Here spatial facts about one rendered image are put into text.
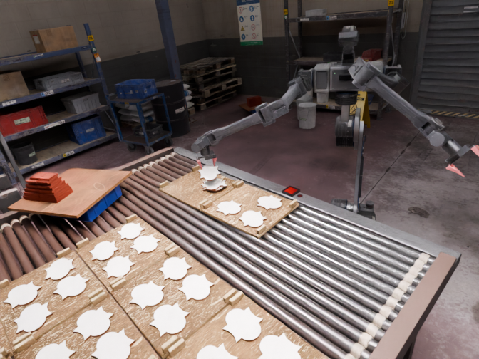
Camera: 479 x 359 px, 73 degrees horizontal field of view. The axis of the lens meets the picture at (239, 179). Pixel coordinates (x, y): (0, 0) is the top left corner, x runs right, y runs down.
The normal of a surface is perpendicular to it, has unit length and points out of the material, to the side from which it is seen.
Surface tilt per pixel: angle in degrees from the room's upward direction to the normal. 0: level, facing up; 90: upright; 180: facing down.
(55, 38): 88
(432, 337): 0
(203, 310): 0
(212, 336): 0
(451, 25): 86
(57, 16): 90
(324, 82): 90
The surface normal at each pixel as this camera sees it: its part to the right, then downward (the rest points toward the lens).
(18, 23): 0.77, 0.23
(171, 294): -0.11, -0.87
